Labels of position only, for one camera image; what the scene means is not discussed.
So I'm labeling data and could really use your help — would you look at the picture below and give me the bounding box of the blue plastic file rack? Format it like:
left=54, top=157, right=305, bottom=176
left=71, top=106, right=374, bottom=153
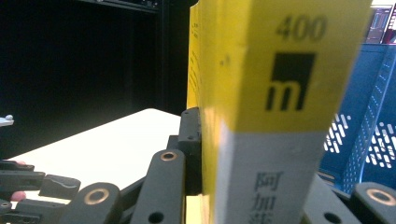
left=317, top=42, right=396, bottom=194

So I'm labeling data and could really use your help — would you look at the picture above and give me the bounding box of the book with yellow band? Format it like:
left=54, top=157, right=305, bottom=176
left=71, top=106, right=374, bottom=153
left=185, top=0, right=374, bottom=224

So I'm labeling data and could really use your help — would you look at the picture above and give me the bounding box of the small white object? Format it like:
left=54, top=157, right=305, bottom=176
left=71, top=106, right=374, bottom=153
left=0, top=114, right=15, bottom=128

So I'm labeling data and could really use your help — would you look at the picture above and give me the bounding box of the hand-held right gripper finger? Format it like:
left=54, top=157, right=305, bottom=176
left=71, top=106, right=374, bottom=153
left=177, top=106, right=204, bottom=197

